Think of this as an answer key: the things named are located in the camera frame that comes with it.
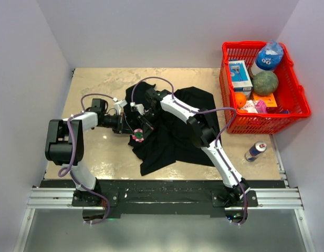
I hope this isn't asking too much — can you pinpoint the aluminium rail frame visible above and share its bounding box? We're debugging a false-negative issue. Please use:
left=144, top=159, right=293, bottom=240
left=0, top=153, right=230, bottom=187
left=13, top=135, right=316, bottom=251

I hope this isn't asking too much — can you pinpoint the orange fruit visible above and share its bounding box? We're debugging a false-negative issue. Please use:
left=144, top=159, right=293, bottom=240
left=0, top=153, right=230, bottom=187
left=234, top=92, right=247, bottom=109

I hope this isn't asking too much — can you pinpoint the green round melon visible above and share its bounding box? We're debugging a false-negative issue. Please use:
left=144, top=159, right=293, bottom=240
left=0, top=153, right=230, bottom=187
left=252, top=71, right=279, bottom=96

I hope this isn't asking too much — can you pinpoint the orange box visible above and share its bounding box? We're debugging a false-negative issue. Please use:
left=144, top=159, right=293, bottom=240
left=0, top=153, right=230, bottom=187
left=250, top=91, right=277, bottom=108

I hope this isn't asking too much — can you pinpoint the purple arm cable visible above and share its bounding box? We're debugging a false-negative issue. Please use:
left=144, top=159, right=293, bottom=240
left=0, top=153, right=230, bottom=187
left=58, top=93, right=118, bottom=225
left=131, top=76, right=248, bottom=226

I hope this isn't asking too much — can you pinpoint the pink flower brooch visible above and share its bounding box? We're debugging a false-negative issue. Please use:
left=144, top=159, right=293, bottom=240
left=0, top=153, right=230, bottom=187
left=132, top=129, right=144, bottom=142

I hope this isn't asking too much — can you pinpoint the blue silver drink can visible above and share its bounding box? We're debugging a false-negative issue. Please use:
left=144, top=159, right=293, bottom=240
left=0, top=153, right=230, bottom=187
left=244, top=141, right=267, bottom=162

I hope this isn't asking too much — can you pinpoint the blue plastic bag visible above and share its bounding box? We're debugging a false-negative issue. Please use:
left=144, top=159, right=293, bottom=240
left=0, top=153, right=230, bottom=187
left=249, top=40, right=284, bottom=78

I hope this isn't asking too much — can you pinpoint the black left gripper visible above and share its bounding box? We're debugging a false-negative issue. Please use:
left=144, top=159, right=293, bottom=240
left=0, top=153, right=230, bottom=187
left=100, top=112, right=134, bottom=135

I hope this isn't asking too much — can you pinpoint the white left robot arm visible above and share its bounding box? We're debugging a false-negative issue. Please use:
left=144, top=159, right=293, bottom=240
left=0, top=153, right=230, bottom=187
left=45, top=98, right=127, bottom=207

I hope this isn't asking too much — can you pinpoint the pink small package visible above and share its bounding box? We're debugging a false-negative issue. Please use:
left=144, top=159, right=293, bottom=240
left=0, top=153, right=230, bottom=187
left=254, top=99, right=267, bottom=113

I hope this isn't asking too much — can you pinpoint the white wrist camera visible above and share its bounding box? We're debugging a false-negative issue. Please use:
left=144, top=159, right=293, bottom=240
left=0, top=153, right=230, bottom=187
left=130, top=102, right=145, bottom=115
left=113, top=98, right=127, bottom=115

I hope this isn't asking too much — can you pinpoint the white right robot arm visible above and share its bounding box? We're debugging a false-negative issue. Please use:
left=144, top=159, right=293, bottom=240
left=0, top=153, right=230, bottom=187
left=138, top=88, right=250, bottom=208

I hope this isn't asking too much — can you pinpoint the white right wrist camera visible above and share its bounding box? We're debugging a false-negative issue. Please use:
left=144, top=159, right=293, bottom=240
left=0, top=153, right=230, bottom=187
left=130, top=102, right=145, bottom=115

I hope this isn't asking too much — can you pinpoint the red plastic basket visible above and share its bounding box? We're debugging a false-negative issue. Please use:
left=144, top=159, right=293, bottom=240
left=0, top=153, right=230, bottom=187
left=219, top=41, right=311, bottom=134

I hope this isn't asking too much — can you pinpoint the blue white box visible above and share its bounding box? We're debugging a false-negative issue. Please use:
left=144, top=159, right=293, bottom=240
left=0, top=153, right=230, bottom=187
left=228, top=60, right=253, bottom=99

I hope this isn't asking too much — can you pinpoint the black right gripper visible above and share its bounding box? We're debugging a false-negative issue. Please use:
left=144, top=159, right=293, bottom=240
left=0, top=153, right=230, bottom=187
left=138, top=109, right=163, bottom=140

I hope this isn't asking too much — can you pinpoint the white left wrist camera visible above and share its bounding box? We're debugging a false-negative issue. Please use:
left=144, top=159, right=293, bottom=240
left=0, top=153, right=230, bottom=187
left=113, top=98, right=127, bottom=115

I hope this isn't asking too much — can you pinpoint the black garment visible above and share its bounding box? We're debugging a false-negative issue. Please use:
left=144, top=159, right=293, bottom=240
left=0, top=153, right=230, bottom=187
left=124, top=82, right=216, bottom=176

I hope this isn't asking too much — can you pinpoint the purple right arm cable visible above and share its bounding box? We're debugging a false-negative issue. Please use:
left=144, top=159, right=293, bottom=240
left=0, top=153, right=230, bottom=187
left=131, top=76, right=248, bottom=226

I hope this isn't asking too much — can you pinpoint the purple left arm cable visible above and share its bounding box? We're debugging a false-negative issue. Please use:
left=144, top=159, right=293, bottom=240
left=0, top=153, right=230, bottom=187
left=58, top=93, right=118, bottom=225

